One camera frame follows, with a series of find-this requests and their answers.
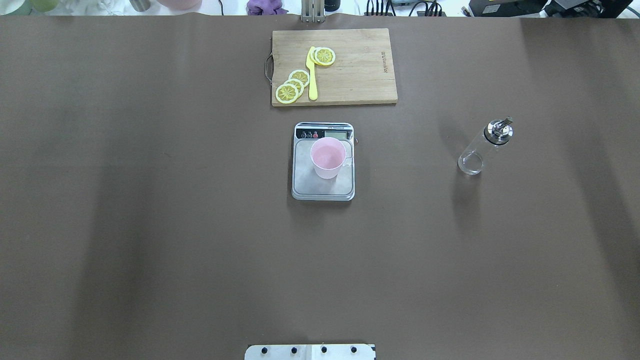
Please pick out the silver digital kitchen scale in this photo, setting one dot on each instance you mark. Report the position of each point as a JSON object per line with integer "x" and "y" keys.
{"x": 306, "y": 185}

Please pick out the purple cloth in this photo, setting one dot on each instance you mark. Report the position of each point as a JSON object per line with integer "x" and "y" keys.
{"x": 265, "y": 8}

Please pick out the lemon slice hidden pair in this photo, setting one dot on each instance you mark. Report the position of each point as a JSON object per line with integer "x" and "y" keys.
{"x": 297, "y": 84}

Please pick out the bamboo cutting board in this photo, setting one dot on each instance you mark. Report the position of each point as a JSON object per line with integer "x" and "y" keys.
{"x": 362, "y": 73}

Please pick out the pink plastic cup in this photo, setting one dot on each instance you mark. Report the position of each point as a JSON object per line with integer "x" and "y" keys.
{"x": 328, "y": 155}

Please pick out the black thermos bottle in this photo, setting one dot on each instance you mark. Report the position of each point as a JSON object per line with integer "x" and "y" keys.
{"x": 332, "y": 5}

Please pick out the glass sauce bottle metal cap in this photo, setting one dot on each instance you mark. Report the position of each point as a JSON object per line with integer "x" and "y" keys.
{"x": 494, "y": 136}

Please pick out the yellow plastic knife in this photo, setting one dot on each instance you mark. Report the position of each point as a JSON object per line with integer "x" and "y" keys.
{"x": 312, "y": 86}

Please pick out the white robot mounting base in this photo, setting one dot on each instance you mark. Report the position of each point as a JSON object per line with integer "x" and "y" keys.
{"x": 322, "y": 351}

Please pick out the lemon slice top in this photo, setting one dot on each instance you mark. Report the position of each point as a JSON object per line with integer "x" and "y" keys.
{"x": 323, "y": 56}

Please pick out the aluminium frame post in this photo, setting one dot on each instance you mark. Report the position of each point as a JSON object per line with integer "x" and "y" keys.
{"x": 313, "y": 11}

